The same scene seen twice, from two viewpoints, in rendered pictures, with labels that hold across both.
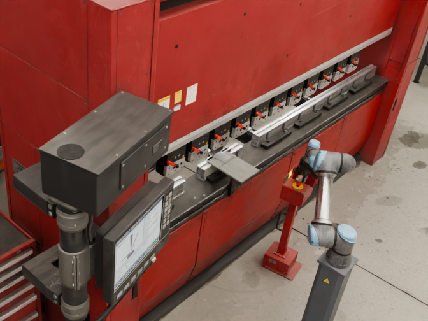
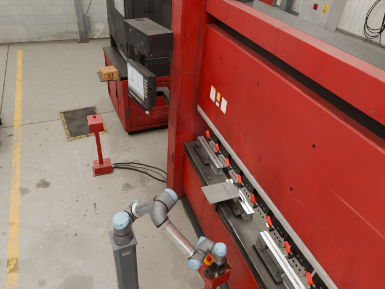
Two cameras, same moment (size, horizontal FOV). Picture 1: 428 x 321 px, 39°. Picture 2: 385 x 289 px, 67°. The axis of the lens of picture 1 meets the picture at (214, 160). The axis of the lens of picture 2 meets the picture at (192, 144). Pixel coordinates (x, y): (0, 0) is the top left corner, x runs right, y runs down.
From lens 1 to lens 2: 3.96 m
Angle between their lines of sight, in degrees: 88
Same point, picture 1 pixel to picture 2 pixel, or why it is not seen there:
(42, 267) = (161, 89)
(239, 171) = (212, 191)
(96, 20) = not seen: outside the picture
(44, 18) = not seen: hidden behind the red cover
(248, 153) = (250, 230)
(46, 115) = not seen: hidden behind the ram
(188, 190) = (217, 178)
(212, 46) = (236, 84)
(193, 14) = (230, 45)
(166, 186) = (145, 73)
